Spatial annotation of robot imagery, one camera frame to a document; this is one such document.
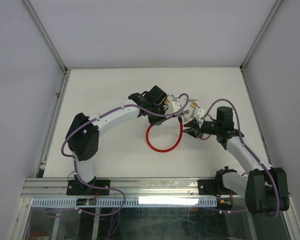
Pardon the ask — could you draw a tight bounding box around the small brass padlock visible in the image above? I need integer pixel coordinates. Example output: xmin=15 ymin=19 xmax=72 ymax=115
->
xmin=188 ymin=99 xmax=198 ymax=109

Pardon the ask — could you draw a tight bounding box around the thick red cable lock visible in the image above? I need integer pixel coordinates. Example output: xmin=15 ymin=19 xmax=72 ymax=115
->
xmin=145 ymin=116 xmax=184 ymax=153

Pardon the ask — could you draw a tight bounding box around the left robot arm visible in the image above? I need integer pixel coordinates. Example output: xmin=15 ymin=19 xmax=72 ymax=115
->
xmin=61 ymin=85 xmax=178 ymax=195

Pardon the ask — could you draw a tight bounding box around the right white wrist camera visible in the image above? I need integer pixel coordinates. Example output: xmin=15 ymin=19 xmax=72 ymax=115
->
xmin=193 ymin=108 xmax=206 ymax=127

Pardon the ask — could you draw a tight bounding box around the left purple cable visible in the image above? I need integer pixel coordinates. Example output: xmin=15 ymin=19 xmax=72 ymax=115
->
xmin=60 ymin=93 xmax=190 ymax=181

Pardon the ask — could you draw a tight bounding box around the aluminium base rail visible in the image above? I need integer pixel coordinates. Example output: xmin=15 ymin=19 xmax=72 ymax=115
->
xmin=21 ymin=177 xmax=215 ymax=198

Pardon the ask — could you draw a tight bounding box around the white slotted cable duct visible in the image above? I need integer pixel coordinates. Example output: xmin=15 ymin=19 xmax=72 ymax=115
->
xmin=32 ymin=196 xmax=217 ymax=208

